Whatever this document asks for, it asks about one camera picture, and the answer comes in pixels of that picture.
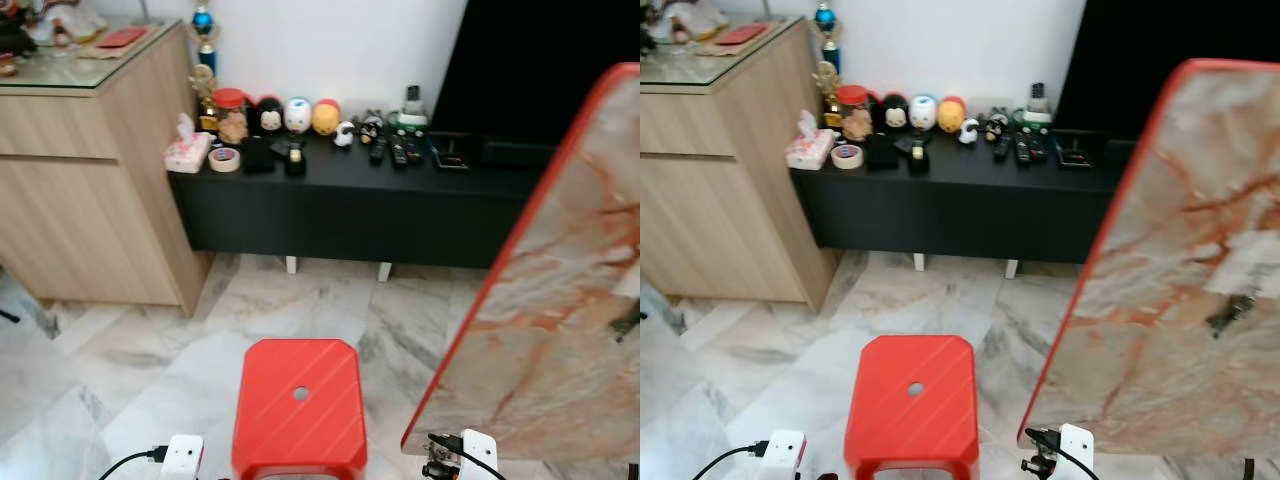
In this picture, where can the red plastic stool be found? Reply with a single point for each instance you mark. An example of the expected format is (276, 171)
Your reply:
(910, 430)
(300, 430)

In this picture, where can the pink tissue box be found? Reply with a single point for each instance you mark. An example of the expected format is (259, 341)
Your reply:
(188, 152)
(808, 148)

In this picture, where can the light wooden cabinet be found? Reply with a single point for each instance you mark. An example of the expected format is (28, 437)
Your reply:
(720, 200)
(90, 200)

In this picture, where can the black television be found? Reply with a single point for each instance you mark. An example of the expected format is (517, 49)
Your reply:
(1140, 60)
(530, 70)

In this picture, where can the black white figurine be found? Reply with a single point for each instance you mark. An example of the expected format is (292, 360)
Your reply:
(371, 127)
(996, 124)

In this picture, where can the black pouch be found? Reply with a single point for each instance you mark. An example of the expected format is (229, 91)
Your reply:
(257, 155)
(882, 151)

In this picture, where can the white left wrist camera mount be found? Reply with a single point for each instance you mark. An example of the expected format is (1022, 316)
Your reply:
(784, 455)
(183, 458)

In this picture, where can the black hook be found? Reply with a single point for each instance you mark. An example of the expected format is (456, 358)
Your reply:
(1228, 316)

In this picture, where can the red envelope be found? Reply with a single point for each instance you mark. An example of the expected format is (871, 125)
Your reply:
(743, 34)
(122, 38)

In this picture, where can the white doll figurine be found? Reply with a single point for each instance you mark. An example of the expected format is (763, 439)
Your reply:
(70, 20)
(697, 18)

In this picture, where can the low black TV console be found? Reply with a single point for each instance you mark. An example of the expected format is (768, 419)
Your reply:
(960, 205)
(350, 210)

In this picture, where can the white round plush toy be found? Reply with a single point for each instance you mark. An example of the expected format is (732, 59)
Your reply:
(298, 115)
(923, 111)

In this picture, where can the red lid jar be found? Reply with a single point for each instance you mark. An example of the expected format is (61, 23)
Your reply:
(231, 100)
(853, 97)

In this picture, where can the small white figurine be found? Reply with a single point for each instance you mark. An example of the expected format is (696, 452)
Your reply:
(344, 134)
(968, 131)

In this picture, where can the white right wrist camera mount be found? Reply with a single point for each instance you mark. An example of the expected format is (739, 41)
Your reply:
(477, 455)
(1077, 450)

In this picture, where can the black mouse plush toy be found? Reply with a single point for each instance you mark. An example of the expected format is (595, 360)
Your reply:
(267, 118)
(894, 113)

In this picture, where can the yellow bear plush toy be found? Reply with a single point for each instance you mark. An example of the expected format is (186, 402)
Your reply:
(325, 118)
(951, 115)

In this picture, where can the marble pattern table red rim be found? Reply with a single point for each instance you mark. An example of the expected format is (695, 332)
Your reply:
(560, 300)
(1160, 300)

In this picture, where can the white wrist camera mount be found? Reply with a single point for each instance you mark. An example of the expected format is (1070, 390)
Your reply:
(1077, 450)
(477, 455)
(784, 455)
(183, 458)

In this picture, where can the blue gold trophy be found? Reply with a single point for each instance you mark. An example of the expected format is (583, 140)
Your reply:
(203, 20)
(826, 17)

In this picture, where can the small black tray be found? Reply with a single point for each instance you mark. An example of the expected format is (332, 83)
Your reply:
(1060, 150)
(437, 152)

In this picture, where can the green white cup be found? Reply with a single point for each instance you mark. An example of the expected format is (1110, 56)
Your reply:
(1035, 114)
(410, 118)

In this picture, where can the beige tape roll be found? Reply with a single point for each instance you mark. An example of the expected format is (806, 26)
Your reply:
(838, 156)
(215, 160)

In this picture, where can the black remote control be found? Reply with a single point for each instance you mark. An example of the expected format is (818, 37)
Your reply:
(1039, 147)
(1002, 148)
(415, 150)
(398, 152)
(1022, 149)
(378, 150)

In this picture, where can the black tape dispenser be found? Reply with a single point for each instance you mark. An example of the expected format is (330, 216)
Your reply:
(919, 155)
(295, 158)

